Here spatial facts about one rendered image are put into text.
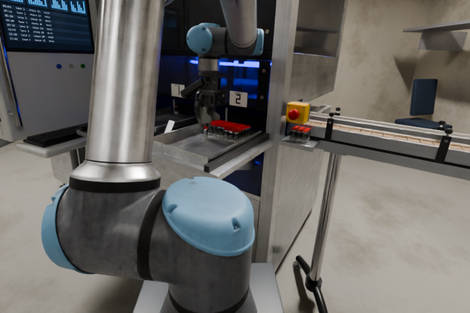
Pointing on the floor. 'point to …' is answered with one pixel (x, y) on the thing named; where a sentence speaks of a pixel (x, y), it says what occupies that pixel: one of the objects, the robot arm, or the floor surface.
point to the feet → (311, 284)
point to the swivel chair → (422, 105)
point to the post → (278, 101)
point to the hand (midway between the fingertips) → (203, 126)
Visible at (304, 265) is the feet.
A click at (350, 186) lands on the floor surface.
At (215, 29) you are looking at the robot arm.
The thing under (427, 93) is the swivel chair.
